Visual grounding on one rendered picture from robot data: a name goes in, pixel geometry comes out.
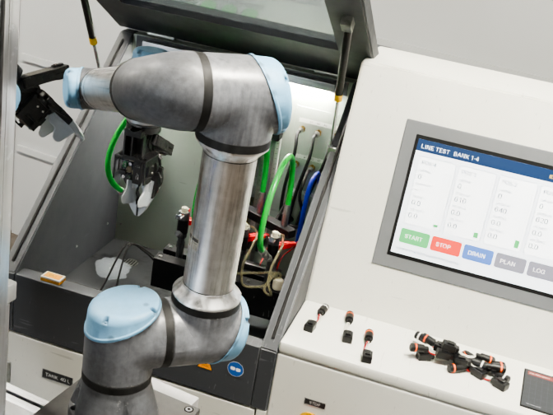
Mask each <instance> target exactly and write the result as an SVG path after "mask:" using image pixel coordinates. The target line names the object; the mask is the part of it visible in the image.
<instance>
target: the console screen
mask: <svg viewBox="0 0 553 415"><path fill-rule="evenodd" d="M372 263H376V264H379V265H383V266H386V267H389V268H395V269H397V270H401V271H404V272H407V273H413V274H416V275H419V276H422V277H427V278H431V279H434V280H437V281H441V282H446V283H449V284H453V285H455V286H459V287H464V288H467V289H471V290H473V291H479V292H483V293H485V294H489V295H492V296H497V297H501V298H504V299H507V300H511V301H516V302H519V303H522V304H525V305H530V306H534V307H537V308H541V309H543V310H549V311H552V312H553V152H549V151H546V150H542V149H538V148H535V147H528V146H524V145H521V144H517V143H513V142H507V141H503V140H499V139H496V138H489V137H486V136H481V135H478V134H474V133H468V132H464V131H461V130H457V129H453V128H446V127H443V126H439V125H435V124H429V123H426V122H421V121H418V120H414V119H407V122H406V127H405V130H404V134H403V137H402V143H401V146H400V150H399V153H398V157H397V163H396V166H395V170H394V173H393V179H392V183H391V186H390V190H389V193H388V199H387V202H386V206H385V209H384V213H383V219H382V222H381V226H380V229H379V235H378V239H377V243H376V246H375V250H374V256H373V259H372Z"/></svg>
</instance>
